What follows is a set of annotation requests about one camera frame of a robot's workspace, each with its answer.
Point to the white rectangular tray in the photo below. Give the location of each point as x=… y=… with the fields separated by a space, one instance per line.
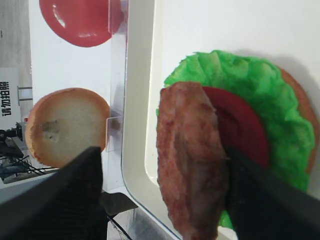
x=163 y=32

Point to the white sign with chinese text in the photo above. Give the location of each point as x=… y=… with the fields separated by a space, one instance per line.
x=10 y=112

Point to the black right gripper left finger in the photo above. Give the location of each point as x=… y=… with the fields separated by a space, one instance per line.
x=59 y=208

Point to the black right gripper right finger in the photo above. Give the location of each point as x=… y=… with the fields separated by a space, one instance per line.
x=263 y=207

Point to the pale bun slice in holder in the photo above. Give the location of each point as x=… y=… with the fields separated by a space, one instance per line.
x=64 y=123

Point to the brown meat patty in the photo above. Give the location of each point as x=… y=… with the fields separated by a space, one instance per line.
x=192 y=169

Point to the red tomato slice in holder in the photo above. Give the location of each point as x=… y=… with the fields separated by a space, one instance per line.
x=83 y=23

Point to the bottom bun slice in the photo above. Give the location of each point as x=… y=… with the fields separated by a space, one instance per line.
x=306 y=111

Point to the green lettuce leaf on bun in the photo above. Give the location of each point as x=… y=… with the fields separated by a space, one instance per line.
x=259 y=82

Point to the red tomato slice on lettuce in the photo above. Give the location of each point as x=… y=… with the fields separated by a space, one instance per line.
x=239 y=125

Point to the left clear acrylic holder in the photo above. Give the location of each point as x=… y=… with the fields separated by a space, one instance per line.
x=112 y=157

